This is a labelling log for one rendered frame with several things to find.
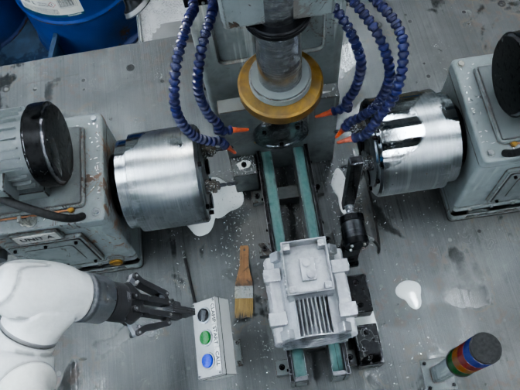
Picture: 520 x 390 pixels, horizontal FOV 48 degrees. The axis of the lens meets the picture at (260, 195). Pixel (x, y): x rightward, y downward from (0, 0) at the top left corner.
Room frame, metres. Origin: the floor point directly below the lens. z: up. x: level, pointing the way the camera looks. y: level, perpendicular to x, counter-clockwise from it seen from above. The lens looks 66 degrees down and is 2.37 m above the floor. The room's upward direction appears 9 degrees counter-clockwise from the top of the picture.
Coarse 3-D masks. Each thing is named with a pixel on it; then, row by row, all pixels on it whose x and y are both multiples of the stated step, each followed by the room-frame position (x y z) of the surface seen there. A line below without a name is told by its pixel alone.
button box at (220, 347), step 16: (192, 304) 0.34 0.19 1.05; (208, 304) 0.32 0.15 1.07; (224, 304) 0.32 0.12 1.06; (208, 320) 0.29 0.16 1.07; (224, 320) 0.29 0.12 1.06; (224, 336) 0.25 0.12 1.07; (208, 352) 0.22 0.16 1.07; (224, 352) 0.22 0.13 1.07; (208, 368) 0.19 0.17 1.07; (224, 368) 0.18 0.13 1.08
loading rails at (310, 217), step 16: (304, 144) 0.76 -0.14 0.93; (304, 160) 0.72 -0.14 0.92; (272, 176) 0.69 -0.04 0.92; (304, 176) 0.67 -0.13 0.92; (256, 192) 0.69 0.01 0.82; (272, 192) 0.64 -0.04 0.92; (288, 192) 0.67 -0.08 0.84; (304, 192) 0.63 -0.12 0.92; (320, 192) 0.66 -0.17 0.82; (272, 208) 0.59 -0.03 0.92; (304, 208) 0.58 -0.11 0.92; (272, 224) 0.55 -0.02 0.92; (304, 224) 0.56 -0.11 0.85; (320, 224) 0.52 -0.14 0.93; (272, 240) 0.50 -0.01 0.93; (288, 352) 0.22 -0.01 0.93; (304, 352) 0.23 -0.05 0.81; (336, 352) 0.20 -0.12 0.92; (352, 352) 0.21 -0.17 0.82; (288, 368) 0.18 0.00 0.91; (304, 368) 0.17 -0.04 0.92; (336, 368) 0.16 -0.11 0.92; (304, 384) 0.15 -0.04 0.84
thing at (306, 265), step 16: (304, 240) 0.41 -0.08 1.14; (288, 256) 0.39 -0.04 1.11; (304, 256) 0.39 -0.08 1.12; (320, 256) 0.38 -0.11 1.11; (288, 272) 0.36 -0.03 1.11; (304, 272) 0.35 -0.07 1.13; (320, 272) 0.35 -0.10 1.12; (288, 288) 0.31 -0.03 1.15; (304, 288) 0.32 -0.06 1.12; (320, 288) 0.31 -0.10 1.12
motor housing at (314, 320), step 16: (336, 256) 0.39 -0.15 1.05; (272, 288) 0.34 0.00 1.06; (336, 288) 0.32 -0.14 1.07; (272, 304) 0.30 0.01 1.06; (288, 304) 0.30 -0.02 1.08; (304, 304) 0.28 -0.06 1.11; (320, 304) 0.28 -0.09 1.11; (336, 304) 0.28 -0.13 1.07; (288, 320) 0.26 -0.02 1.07; (304, 320) 0.25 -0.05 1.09; (320, 320) 0.25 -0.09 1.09; (336, 320) 0.24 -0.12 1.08; (352, 320) 0.24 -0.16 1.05; (304, 336) 0.22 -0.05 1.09; (320, 336) 0.24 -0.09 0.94; (336, 336) 0.23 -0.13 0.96; (352, 336) 0.22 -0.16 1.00
